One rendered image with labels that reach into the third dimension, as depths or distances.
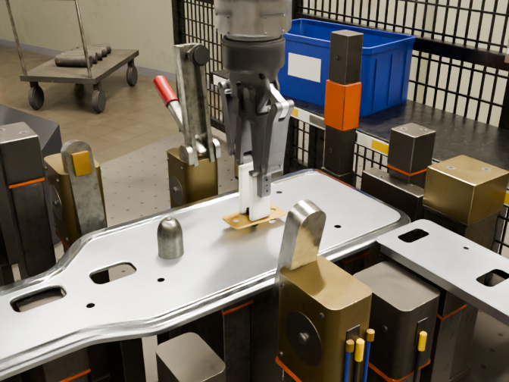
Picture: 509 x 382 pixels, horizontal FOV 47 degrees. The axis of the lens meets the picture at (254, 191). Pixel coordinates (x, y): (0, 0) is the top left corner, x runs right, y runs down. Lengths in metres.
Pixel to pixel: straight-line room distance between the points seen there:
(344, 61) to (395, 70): 0.21
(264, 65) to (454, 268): 0.33
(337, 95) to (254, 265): 0.43
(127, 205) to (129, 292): 0.88
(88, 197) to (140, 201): 0.74
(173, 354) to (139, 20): 5.06
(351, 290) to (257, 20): 0.30
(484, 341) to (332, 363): 0.57
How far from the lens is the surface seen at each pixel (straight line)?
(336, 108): 1.05
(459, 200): 0.84
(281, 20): 0.68
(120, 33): 5.79
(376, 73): 1.14
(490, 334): 1.16
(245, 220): 0.78
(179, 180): 0.90
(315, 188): 0.91
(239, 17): 0.67
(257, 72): 0.68
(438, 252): 0.77
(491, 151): 1.04
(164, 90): 0.93
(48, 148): 1.33
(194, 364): 0.59
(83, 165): 0.81
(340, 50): 1.02
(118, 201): 1.57
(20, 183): 0.84
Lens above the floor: 1.38
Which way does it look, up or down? 26 degrees down
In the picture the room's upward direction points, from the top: straight up
